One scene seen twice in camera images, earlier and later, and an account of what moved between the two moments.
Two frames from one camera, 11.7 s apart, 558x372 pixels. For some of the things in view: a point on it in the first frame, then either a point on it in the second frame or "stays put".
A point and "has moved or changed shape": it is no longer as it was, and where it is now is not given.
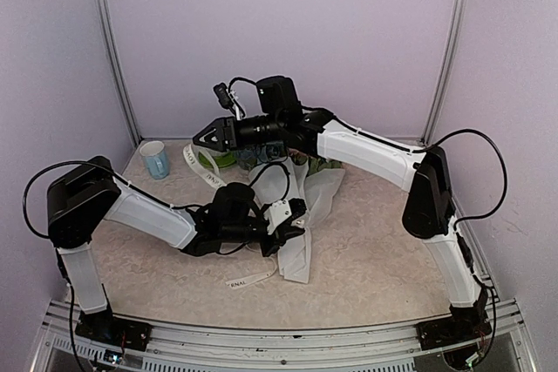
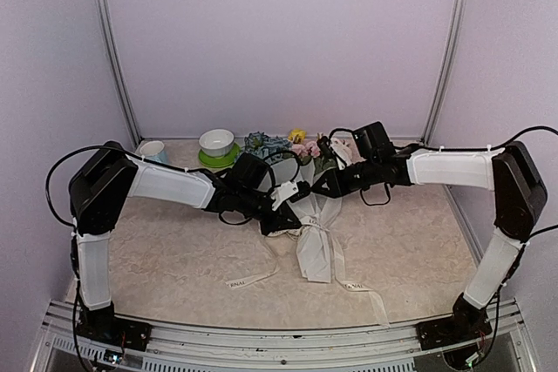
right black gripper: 221,124 -> 335,185
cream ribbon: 215,179 -> 340,273
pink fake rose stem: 315,164 has moved or changed shape
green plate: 222,160 stays put
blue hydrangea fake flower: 249,155 stays put
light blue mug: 156,158 stays put
